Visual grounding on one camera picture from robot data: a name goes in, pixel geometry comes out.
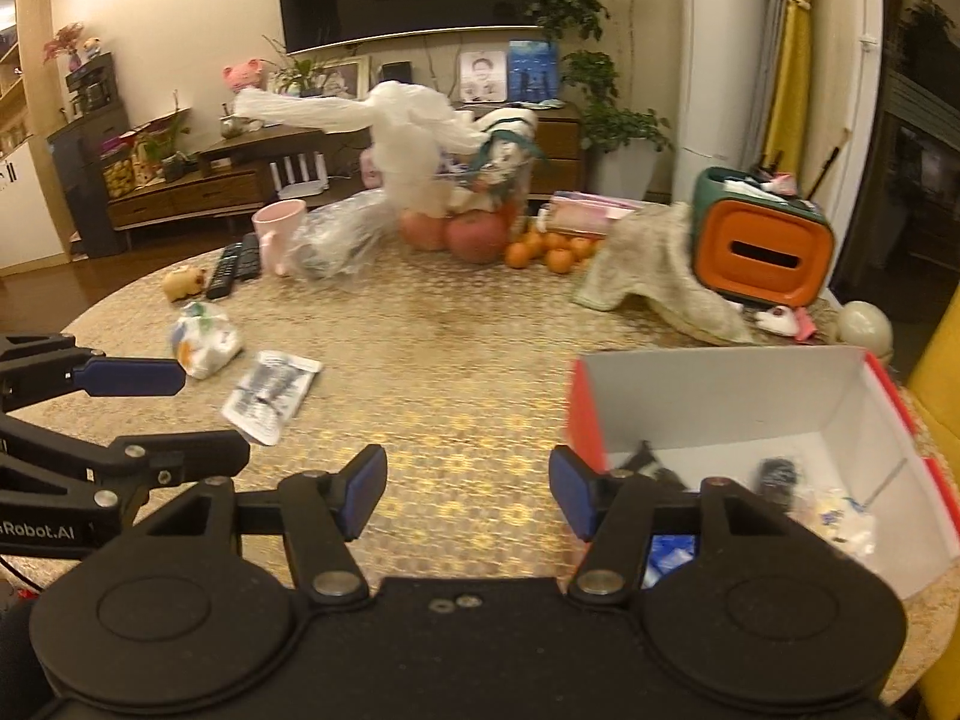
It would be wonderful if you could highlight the dark side shelf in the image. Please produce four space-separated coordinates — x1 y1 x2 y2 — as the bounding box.
47 52 130 257

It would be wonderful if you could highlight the yellow pig toy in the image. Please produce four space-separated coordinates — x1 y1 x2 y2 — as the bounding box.
164 265 208 304

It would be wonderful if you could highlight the white router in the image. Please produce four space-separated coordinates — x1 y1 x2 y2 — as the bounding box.
269 151 328 193

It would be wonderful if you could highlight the yellow snack box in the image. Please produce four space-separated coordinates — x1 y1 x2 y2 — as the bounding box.
100 142 137 200

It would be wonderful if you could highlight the beige cloth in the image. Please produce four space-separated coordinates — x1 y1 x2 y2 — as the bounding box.
573 202 755 347

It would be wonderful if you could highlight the orange and green tissue box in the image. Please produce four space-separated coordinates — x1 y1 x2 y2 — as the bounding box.
691 166 836 309

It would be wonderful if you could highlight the red cardboard box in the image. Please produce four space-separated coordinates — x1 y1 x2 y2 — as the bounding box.
563 344 960 602

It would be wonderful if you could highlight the pink mug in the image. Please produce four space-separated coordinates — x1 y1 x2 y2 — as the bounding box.
252 199 308 277

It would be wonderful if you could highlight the portrait photo frame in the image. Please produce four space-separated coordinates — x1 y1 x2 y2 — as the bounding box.
458 49 508 107

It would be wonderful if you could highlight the large white plastic bag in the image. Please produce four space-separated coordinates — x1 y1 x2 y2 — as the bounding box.
234 80 490 218

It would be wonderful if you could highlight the pink flat packet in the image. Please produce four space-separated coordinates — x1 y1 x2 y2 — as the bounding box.
550 192 647 235

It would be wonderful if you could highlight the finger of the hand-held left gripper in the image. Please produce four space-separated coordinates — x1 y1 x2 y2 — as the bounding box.
0 414 251 535
0 332 187 415

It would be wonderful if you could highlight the yellow curtain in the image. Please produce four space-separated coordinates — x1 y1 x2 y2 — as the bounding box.
763 0 817 167

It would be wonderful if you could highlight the red apple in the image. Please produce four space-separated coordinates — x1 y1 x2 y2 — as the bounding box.
399 209 452 251
445 211 510 266

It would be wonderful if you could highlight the small potted grass plant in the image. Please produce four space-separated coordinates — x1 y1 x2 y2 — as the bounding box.
261 34 332 100

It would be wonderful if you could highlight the blue snack packet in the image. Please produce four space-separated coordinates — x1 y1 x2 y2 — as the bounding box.
643 535 701 590

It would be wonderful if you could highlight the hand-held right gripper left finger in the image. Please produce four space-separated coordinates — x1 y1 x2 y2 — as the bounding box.
146 444 389 608

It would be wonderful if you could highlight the small black packet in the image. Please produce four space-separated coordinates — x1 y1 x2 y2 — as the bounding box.
753 455 806 506

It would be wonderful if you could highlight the small potted twig plant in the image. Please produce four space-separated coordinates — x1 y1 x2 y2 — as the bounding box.
142 89 201 182

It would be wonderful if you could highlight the blue picture box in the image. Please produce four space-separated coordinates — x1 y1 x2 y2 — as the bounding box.
508 40 560 107

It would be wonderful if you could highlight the white standing air conditioner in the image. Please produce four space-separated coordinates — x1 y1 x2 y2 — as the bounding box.
670 0 790 205

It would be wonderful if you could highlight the small white printed plastic bag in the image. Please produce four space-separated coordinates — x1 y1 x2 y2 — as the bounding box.
168 301 243 380

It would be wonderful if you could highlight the tall leafy potted plant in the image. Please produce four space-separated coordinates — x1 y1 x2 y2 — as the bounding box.
523 0 677 201

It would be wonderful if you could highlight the wooden television cabinet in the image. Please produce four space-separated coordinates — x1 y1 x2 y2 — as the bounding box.
107 100 587 242

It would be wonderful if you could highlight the white and blue packet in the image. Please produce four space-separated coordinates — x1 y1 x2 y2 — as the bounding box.
794 485 879 560

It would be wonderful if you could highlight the clear plastic bag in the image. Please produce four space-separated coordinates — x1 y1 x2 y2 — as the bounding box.
288 190 392 283

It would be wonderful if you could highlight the gold patterned desktop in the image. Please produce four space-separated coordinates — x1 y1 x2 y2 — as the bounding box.
56 229 960 695

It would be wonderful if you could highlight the clear packet with black print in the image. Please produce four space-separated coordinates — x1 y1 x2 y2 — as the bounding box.
222 350 323 446

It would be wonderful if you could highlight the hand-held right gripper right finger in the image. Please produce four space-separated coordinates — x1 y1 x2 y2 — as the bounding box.
548 445 800 608

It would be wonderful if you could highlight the black gold-print packet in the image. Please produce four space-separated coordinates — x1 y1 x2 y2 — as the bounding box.
617 440 685 488

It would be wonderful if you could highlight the wrapped jar with green ribbon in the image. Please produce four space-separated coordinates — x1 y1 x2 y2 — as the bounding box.
448 106 539 212

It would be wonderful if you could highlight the wooden photo frame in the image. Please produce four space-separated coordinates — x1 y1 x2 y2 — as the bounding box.
310 55 371 101

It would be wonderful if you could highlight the pile of tangerines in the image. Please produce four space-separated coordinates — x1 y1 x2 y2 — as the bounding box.
503 228 595 275

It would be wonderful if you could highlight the white egg-shaped object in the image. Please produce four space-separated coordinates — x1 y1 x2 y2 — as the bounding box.
838 301 894 362

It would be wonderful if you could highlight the pink plush pig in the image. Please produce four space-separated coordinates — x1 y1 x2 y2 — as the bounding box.
222 59 268 95

